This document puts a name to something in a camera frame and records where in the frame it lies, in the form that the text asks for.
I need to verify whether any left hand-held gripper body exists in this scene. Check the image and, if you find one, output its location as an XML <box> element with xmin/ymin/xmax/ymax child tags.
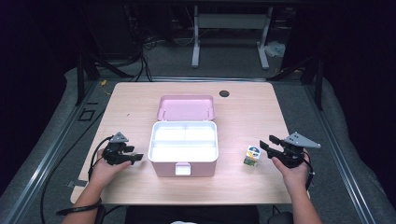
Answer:
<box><xmin>102</xmin><ymin>132</ymin><xmax>135</xmax><ymax>166</ymax></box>

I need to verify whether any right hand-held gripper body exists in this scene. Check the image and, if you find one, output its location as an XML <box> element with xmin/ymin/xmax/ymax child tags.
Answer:
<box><xmin>270</xmin><ymin>132</ymin><xmax>321</xmax><ymax>169</ymax></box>

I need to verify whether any small printed medicine box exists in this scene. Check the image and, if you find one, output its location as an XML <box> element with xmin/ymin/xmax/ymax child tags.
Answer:
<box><xmin>243</xmin><ymin>145</ymin><xmax>262</xmax><ymax>167</ymax></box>

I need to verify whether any white divided tray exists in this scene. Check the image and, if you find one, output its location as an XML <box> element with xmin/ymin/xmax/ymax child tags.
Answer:
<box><xmin>148</xmin><ymin>120</ymin><xmax>219</xmax><ymax>163</ymax></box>

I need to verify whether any pink storage box with lid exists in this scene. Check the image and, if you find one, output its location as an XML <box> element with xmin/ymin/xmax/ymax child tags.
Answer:
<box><xmin>148</xmin><ymin>94</ymin><xmax>219</xmax><ymax>178</ymax></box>

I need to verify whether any person's left hand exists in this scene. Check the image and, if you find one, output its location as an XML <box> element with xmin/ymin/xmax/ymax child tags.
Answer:
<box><xmin>89</xmin><ymin>148</ymin><xmax>134</xmax><ymax>190</ymax></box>

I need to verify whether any person's right hand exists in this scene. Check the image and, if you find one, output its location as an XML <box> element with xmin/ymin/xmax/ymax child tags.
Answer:
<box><xmin>271</xmin><ymin>148</ymin><xmax>312</xmax><ymax>197</ymax></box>

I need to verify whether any grey tape strip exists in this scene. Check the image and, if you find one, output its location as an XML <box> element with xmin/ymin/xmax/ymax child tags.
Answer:
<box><xmin>66</xmin><ymin>179</ymin><xmax>89</xmax><ymax>189</ymax></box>

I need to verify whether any black chair armrest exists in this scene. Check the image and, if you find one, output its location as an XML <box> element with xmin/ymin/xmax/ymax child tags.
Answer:
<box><xmin>94</xmin><ymin>203</ymin><xmax>107</xmax><ymax>224</ymax></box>

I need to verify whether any black metal stand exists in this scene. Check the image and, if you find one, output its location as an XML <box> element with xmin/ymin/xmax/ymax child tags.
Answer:
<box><xmin>267</xmin><ymin>55</ymin><xmax>325</xmax><ymax>110</ymax></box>
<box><xmin>76</xmin><ymin>52</ymin><xmax>134</xmax><ymax>106</ymax></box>

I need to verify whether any person's dark clothing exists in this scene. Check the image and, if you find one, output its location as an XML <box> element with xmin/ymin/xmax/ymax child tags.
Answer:
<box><xmin>124</xmin><ymin>204</ymin><xmax>261</xmax><ymax>224</ymax></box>

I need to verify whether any clear plastic bag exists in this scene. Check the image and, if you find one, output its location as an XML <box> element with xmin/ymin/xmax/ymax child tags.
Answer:
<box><xmin>264</xmin><ymin>40</ymin><xmax>286</xmax><ymax>58</ymax></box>

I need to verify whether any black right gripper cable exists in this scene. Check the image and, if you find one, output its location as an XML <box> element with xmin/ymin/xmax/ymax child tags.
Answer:
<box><xmin>303</xmin><ymin>154</ymin><xmax>316</xmax><ymax>191</ymax></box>

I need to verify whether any aluminium rail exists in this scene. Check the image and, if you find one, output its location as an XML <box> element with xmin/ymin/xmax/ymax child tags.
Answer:
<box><xmin>301</xmin><ymin>81</ymin><xmax>377</xmax><ymax>224</ymax></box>
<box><xmin>0</xmin><ymin>81</ymin><xmax>104</xmax><ymax>224</ymax></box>

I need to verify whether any yellow cable tag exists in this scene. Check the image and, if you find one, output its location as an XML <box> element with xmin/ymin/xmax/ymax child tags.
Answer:
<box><xmin>100</xmin><ymin>79</ymin><xmax>112</xmax><ymax>96</ymax></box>

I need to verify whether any bundle of black cables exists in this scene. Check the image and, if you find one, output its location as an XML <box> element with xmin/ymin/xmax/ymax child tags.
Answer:
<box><xmin>124</xmin><ymin>6</ymin><xmax>157</xmax><ymax>82</ymax></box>

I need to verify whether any white metal desk frame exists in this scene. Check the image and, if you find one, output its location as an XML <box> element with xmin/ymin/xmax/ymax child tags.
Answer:
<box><xmin>191</xmin><ymin>5</ymin><xmax>275</xmax><ymax>70</ymax></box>

